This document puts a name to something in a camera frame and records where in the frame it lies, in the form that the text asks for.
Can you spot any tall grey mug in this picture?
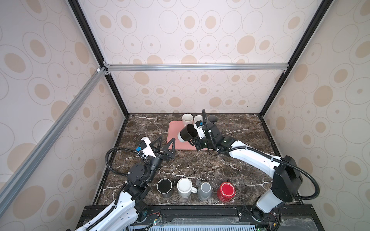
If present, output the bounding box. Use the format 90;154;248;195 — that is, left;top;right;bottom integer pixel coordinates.
207;115;218;123

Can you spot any small grey mug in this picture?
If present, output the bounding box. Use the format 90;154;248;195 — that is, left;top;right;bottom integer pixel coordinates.
197;182;212;201

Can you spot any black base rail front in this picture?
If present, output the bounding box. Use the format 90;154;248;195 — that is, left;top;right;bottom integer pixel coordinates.
126;203;324;231

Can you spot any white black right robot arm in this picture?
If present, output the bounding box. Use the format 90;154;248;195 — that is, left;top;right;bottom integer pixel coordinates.
177;122;320;219

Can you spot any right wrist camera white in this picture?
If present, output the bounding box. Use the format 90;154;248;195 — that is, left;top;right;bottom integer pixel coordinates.
194;121;205;139

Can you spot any white black upside-down mug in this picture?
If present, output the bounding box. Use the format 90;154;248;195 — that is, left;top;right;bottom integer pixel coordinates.
177;124;198;142

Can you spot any silver aluminium rail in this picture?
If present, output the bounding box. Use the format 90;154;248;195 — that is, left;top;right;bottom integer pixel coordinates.
98;63;289;73
1;66;107;216

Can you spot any white mug front row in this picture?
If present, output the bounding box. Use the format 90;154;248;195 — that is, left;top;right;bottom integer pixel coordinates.
176;178;198;198

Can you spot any silver aluminium rail back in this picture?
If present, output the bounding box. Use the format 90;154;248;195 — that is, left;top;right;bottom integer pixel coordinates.
98;63;289;73

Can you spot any black frame post left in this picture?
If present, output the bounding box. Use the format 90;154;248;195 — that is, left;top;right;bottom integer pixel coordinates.
67;0;130;117

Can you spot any pink rectangular tray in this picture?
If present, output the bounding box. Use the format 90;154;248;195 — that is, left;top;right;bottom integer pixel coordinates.
167;121;196;150

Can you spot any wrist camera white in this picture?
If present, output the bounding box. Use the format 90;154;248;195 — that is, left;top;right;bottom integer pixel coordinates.
194;121;205;139
135;137;156;159

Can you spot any black mug white rim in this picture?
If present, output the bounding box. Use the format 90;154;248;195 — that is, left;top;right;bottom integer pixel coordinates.
157;178;177;198

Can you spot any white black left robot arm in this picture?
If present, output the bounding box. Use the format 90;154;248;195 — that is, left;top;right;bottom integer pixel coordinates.
77;136;176;231

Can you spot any pale pink mug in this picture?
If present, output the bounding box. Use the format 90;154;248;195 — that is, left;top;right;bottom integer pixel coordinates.
182;113;194;127

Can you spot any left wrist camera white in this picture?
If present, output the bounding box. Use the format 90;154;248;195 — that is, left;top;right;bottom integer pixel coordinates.
135;137;156;159

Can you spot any red glass cup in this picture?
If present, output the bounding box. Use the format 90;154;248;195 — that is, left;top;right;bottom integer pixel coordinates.
217;182;236;203

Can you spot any silver aluminium rail left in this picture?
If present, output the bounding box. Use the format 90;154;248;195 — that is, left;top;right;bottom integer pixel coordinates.
1;66;107;216

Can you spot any white mug with handle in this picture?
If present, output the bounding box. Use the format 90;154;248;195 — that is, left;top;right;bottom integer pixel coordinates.
194;115;203;124

